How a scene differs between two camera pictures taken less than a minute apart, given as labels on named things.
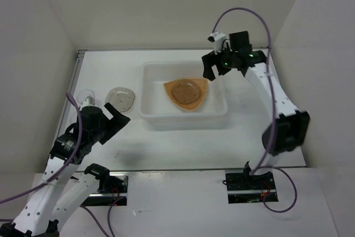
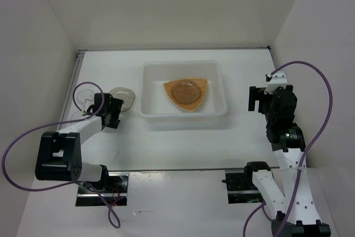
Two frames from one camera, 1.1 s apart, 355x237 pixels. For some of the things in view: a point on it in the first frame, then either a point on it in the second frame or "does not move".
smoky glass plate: [186, 92] does not move
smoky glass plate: [121, 99] does not move
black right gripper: [209, 60] to [255, 92]
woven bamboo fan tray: [187, 92] does not move
